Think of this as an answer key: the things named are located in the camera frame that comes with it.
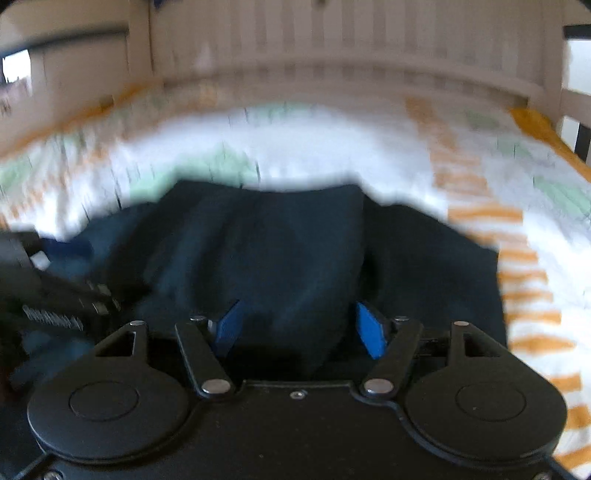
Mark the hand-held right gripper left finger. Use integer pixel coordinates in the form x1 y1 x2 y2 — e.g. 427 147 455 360
92 299 244 398

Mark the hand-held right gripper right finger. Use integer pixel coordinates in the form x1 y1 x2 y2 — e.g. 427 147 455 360
355 301 511 398

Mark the dark navy hoodie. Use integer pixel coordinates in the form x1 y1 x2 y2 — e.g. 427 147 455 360
9 179 509 389

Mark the white leaf printed duvet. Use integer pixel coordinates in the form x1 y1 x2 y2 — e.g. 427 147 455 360
0 95 591 472

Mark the orange bed sheet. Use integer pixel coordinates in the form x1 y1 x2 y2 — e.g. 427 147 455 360
0 83 591 183

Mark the white wooden bed frame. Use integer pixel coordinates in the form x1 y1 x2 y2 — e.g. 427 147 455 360
0 0 591 160

